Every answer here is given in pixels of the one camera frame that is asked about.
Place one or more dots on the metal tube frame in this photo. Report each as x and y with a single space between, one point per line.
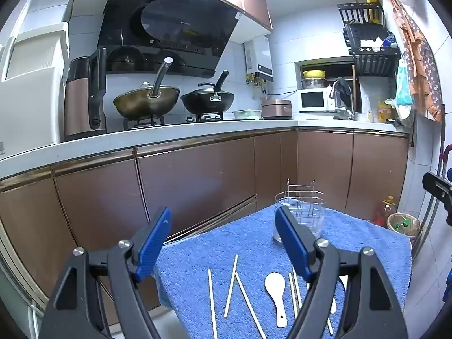
429 212

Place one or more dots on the oil bottle with yellow cap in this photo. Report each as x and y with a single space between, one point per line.
385 210

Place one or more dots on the clear plastic utensil holder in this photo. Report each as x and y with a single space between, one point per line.
303 212

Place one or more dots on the black range hood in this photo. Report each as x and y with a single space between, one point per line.
169 24

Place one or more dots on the round waste basket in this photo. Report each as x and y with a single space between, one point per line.
404 226

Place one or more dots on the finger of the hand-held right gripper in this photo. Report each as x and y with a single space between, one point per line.
438 187

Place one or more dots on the white kitchen countertop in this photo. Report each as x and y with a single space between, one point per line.
141 139

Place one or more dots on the glass pot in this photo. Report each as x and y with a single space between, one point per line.
313 83

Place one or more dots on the black wok with lid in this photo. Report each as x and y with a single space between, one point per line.
208 100

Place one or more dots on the orange floral apron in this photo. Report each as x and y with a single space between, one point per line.
422 63

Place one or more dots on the blue terry towel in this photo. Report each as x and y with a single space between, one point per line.
219 247

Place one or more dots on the brown wall cabinet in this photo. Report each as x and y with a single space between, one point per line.
254 0

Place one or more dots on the yellow bowl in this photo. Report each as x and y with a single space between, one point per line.
313 73

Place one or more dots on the brass wok with lid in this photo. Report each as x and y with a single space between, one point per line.
144 102

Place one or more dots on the wooden stick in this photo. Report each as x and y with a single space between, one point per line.
354 76

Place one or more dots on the black dish rack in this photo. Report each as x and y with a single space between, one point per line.
370 42

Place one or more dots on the white microwave oven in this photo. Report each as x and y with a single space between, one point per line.
314 100

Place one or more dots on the white water heater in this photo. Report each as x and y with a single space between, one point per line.
261 56

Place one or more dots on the metal bowl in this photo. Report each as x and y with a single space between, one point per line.
247 114

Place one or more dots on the brown rice cooker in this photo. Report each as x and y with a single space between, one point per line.
277 109

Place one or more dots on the metal kitchen faucet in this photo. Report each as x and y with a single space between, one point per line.
344 95

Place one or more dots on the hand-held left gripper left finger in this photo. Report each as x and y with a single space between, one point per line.
155 247

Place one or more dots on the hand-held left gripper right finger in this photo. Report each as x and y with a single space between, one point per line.
291 245

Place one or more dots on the light blue plastic bag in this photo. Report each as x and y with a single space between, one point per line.
403 84

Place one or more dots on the gas stove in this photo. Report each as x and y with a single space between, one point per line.
176 122

